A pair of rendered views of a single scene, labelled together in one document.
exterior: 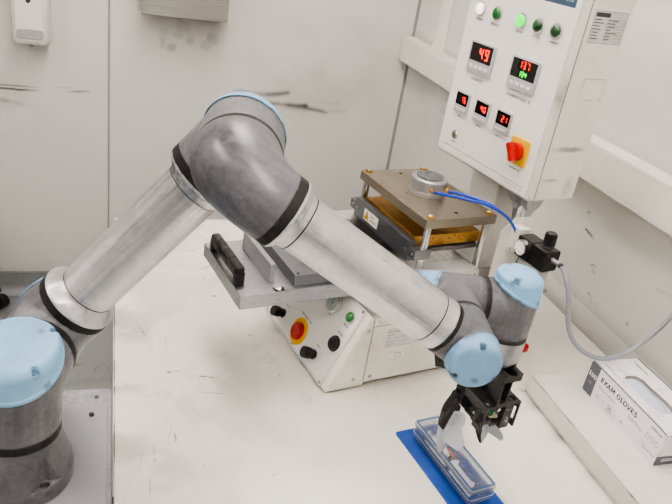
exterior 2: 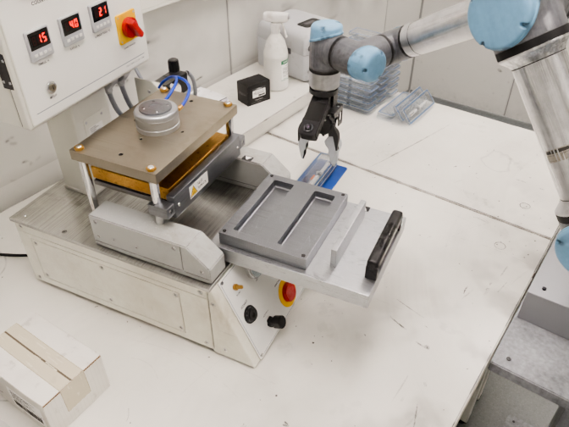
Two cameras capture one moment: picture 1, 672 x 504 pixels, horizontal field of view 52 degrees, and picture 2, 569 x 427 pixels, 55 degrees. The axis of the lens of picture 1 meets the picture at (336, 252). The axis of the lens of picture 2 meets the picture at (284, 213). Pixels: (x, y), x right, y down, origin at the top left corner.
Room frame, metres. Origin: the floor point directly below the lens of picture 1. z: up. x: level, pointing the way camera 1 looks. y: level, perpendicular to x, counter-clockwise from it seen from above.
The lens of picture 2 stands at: (1.70, 0.69, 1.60)
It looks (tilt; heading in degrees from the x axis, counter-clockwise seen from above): 38 degrees down; 236
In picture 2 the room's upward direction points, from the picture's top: straight up
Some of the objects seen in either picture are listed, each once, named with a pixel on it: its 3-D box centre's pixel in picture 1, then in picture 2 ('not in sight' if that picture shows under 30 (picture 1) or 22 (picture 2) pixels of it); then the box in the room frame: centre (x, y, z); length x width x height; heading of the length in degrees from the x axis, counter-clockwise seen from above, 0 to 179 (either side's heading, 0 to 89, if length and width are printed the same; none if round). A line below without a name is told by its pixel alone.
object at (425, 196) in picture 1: (440, 205); (152, 129); (1.40, -0.21, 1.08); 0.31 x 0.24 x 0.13; 31
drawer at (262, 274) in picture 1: (290, 260); (310, 229); (1.24, 0.09, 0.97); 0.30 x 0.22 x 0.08; 121
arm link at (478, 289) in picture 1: (451, 302); (362, 58); (0.90, -0.18, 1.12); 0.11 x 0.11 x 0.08; 7
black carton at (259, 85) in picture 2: not in sight; (253, 90); (0.88, -0.71, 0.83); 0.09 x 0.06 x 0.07; 5
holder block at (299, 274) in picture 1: (311, 253); (286, 217); (1.27, 0.05, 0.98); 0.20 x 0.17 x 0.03; 31
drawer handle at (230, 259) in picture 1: (226, 258); (384, 242); (1.17, 0.21, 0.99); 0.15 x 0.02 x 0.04; 31
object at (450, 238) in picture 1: (424, 211); (164, 144); (1.39, -0.18, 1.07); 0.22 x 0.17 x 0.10; 31
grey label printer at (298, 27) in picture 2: not in sight; (299, 43); (0.61, -0.85, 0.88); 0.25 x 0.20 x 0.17; 104
